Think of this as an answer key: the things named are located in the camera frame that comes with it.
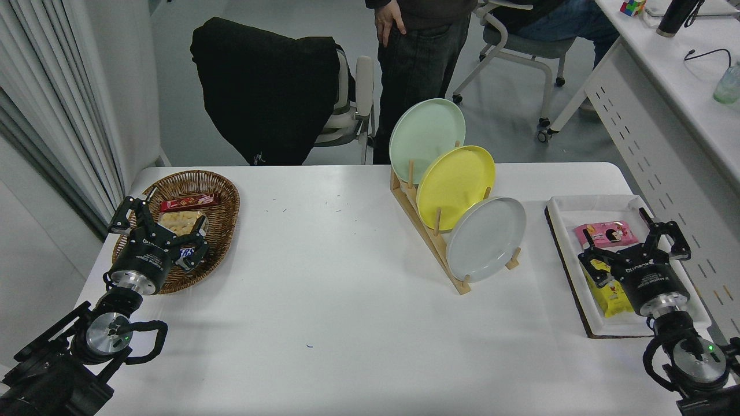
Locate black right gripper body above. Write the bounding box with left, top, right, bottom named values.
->
left=606, top=245, right=692, bottom=316

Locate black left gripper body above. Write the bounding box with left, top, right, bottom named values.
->
left=113, top=227, right=177, bottom=284

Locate grey plate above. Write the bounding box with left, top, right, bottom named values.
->
left=446, top=197, right=527, bottom=283

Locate wooden plate rack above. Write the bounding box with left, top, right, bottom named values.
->
left=390, top=142, right=522, bottom=296

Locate yellow plate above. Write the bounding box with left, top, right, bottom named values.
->
left=416, top=145, right=497, bottom=232

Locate pale green plate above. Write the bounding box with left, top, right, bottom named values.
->
left=389, top=98, right=467, bottom=185

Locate person's hand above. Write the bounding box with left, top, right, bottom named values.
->
left=374, top=0, right=407, bottom=48

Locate clear bag of chips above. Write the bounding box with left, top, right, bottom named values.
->
left=157, top=209, right=209, bottom=239

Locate yellow snack packet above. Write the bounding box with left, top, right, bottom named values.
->
left=584, top=259, right=635, bottom=318

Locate red snack bar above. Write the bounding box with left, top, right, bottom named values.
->
left=160, top=194, right=221, bottom=213

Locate pink snack packet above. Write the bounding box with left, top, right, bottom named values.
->
left=573, top=220, right=638, bottom=250

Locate brown wicker basket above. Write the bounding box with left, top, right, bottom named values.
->
left=112, top=169, right=241, bottom=295

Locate white tray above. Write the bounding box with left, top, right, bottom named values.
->
left=546, top=195, right=713, bottom=337

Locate dark board under tray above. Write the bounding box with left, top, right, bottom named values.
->
left=544, top=199, right=657, bottom=340

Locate green glass cup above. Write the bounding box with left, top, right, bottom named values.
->
left=713, top=62, right=740, bottom=105

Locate black jacket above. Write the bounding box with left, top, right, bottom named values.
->
left=190, top=17, right=342, bottom=166

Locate white curtain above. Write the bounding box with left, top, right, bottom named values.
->
left=0, top=0, right=125, bottom=237

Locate black flask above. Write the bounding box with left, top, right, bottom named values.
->
left=657, top=0, right=701, bottom=38

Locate white office chair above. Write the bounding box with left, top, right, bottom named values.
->
left=315, top=45, right=376, bottom=165

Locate grey office chair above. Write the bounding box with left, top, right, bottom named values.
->
left=453, top=0, right=579, bottom=144

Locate seated person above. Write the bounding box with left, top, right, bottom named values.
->
left=489, top=0, right=620, bottom=112

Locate standing person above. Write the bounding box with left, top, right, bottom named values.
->
left=365, top=0, right=478, bottom=165

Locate thin black cable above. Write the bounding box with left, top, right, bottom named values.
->
left=684, top=49, right=732, bottom=69

